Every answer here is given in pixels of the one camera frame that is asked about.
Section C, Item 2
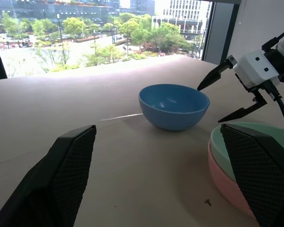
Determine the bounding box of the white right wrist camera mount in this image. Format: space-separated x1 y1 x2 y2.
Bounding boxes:
231 50 281 88

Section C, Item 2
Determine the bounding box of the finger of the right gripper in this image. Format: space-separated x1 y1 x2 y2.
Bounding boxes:
217 91 268 123
197 54 238 92

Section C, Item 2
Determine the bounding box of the green bowl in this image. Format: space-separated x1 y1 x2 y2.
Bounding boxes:
210 122 284 183

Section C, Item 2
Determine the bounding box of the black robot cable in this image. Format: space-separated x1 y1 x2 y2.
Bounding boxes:
261 29 284 52
262 79 284 132

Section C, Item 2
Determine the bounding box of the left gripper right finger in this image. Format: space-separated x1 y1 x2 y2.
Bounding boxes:
220 123 284 227

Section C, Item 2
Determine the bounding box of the blue bowl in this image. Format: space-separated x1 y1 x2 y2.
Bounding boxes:
138 83 211 131

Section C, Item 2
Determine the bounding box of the pink bowl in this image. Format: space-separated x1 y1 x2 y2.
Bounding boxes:
207 139 261 219

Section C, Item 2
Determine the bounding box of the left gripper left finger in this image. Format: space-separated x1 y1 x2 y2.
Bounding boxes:
0 124 97 227

